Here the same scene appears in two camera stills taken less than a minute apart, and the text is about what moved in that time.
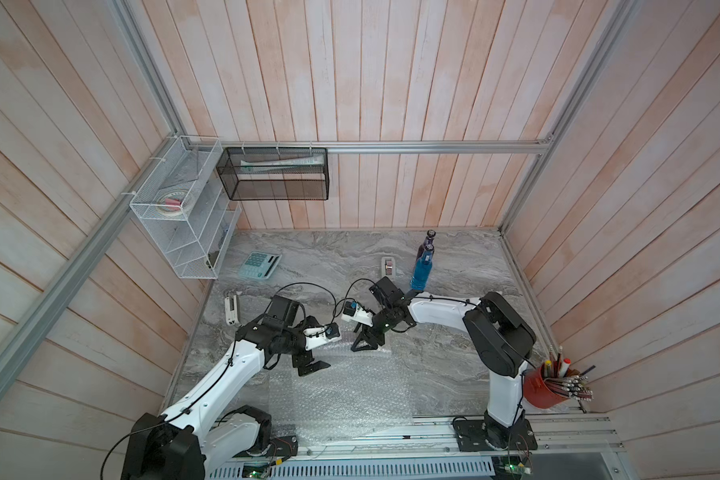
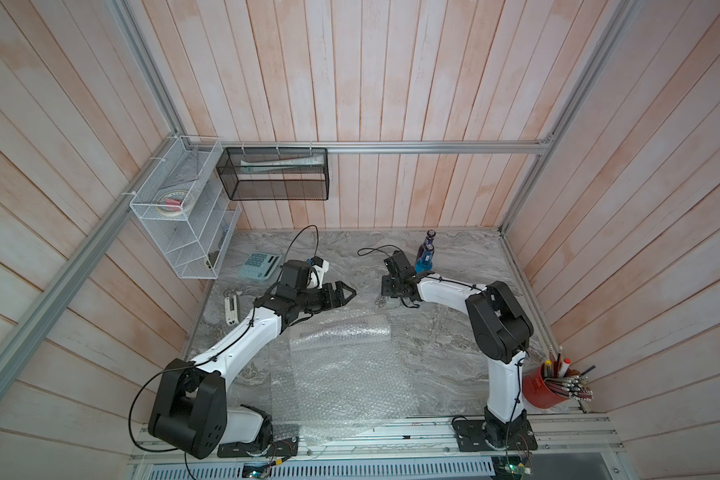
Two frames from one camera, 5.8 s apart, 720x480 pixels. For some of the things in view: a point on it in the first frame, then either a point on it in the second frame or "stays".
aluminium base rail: (568, 447) stays
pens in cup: (574, 383) stays
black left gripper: (305, 359) to (338, 299)
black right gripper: (368, 335) to (385, 281)
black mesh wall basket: (275, 173) stays
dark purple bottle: (428, 244) stays
